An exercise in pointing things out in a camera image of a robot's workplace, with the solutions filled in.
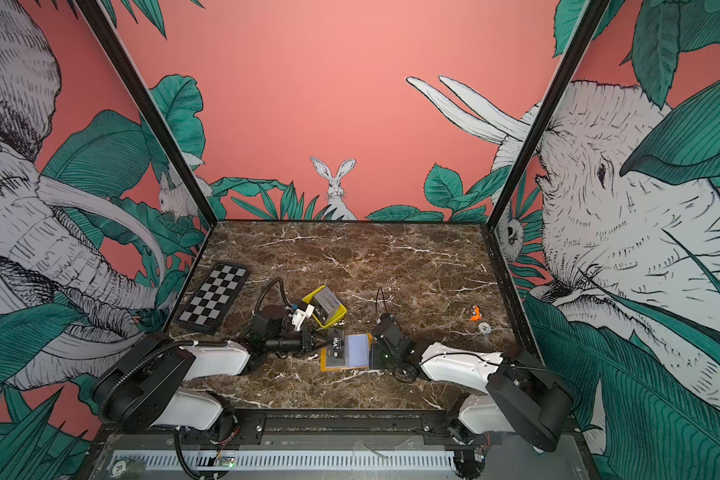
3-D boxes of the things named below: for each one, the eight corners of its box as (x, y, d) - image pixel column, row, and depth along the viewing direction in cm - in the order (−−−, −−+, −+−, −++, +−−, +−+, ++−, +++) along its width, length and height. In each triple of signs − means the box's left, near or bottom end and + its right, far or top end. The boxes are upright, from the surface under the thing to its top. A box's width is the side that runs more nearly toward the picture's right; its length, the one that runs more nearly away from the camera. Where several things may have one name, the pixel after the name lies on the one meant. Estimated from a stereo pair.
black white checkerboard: (181, 327, 93) (174, 321, 90) (221, 267, 108) (216, 261, 105) (215, 335, 92) (210, 329, 89) (251, 273, 107) (247, 267, 104)
